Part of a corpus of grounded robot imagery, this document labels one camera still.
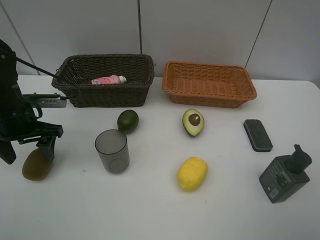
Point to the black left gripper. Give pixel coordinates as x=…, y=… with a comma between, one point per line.
x=19, y=122

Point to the brown kiwi fruit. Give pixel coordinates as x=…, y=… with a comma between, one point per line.
x=36, y=167

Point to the grey translucent plastic cup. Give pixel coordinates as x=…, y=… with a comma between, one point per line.
x=112, y=148

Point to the dark green whole avocado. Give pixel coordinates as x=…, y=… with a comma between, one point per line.
x=127, y=121

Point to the halved avocado with pit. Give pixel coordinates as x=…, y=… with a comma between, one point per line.
x=193, y=122

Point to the dark green pump bottle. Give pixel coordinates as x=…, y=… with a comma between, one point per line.
x=285, y=175

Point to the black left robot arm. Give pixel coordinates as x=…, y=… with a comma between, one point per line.
x=9, y=88

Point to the dark brown wicker basket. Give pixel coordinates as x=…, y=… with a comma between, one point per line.
x=74, y=77

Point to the yellow lemon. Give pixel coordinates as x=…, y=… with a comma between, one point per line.
x=192, y=174

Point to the orange wicker basket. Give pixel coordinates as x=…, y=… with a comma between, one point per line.
x=212, y=85

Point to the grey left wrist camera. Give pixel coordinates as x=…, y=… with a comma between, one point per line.
x=46, y=100

